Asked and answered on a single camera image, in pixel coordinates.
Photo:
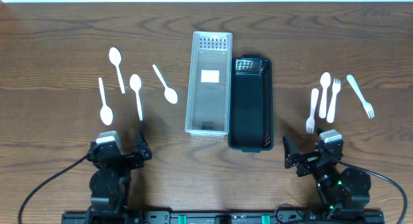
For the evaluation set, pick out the white spoon near clear basket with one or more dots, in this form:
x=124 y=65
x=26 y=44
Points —
x=169 y=93

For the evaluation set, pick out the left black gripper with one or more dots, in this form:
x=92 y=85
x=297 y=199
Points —
x=126 y=159

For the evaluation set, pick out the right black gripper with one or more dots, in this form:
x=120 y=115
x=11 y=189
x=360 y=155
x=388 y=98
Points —
x=307 y=158

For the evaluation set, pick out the white spoon leftmost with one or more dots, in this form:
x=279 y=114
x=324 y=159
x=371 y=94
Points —
x=106 y=113

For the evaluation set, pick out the clear plastic basket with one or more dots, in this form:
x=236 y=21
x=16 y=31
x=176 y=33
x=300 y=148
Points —
x=208 y=100

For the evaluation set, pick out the black plastic basket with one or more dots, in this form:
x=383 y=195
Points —
x=251 y=114

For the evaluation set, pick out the white spoon group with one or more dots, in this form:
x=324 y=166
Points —
x=325 y=81

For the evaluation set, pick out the white spoon far left top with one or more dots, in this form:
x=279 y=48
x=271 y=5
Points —
x=115 y=58

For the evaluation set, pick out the white spoon middle left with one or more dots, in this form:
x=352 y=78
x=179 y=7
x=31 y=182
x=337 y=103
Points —
x=135 y=85

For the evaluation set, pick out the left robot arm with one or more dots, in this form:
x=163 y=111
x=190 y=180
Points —
x=111 y=183

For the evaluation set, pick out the white fork group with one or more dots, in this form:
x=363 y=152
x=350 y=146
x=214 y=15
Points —
x=310 y=122
x=336 y=87

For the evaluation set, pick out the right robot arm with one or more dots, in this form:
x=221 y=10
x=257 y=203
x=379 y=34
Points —
x=348 y=189

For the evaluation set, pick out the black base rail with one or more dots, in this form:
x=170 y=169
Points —
x=281 y=216

